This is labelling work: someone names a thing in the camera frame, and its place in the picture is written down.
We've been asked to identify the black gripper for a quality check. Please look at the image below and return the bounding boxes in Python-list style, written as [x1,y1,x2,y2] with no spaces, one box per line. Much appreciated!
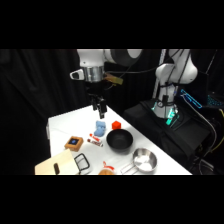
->
[85,80,108,121]

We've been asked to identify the red cube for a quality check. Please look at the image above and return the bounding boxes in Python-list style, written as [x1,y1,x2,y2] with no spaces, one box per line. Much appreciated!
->
[111,120,123,131]

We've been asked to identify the black bowl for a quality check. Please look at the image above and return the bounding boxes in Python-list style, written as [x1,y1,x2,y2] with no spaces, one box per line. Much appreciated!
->
[105,128,135,153]

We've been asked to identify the tan circuit board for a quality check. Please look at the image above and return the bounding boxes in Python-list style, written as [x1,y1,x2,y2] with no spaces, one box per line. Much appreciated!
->
[103,73,124,87]

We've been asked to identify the red and white tube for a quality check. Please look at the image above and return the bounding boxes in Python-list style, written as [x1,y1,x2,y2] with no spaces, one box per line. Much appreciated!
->
[86,133,105,148]

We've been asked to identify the wooden block with blue square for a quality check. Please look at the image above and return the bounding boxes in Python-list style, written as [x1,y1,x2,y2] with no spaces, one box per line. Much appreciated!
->
[64,135,85,153]

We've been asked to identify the black curtain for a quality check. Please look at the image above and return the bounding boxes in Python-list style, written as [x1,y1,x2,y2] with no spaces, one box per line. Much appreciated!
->
[0,49,224,176]

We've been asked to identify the silver metal pot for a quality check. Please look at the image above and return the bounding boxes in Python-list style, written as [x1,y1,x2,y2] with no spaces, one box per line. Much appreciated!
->
[120,147,159,175]

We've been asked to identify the green indicator light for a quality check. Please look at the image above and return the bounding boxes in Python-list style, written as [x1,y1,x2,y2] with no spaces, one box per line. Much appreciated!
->
[165,108,177,127]

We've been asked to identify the black robot stand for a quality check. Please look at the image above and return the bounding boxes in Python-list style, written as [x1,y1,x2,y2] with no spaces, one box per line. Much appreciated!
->
[122,98,214,171]

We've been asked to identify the light wooden cutting board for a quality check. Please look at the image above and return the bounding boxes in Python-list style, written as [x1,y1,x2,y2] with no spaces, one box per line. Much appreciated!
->
[34,148,81,176]

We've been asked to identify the blue-lit control box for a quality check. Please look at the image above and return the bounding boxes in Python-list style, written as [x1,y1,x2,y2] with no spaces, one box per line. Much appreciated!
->
[179,88,204,109]

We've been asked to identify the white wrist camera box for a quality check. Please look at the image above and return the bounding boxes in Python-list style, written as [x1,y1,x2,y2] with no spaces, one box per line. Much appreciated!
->
[69,68,85,81]

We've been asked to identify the black cable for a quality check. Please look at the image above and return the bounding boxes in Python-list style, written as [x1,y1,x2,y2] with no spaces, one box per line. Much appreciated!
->
[117,65,162,80]

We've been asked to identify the white tray with black frame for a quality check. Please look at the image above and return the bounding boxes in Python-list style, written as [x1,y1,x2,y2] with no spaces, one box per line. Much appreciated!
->
[73,152,93,175]

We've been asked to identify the black-handled knife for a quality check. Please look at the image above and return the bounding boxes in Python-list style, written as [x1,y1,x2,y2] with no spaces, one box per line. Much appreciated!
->
[53,162,61,175]

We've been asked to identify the yellow cable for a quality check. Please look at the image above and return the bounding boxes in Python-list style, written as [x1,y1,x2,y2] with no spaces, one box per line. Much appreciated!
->
[199,107,224,158]

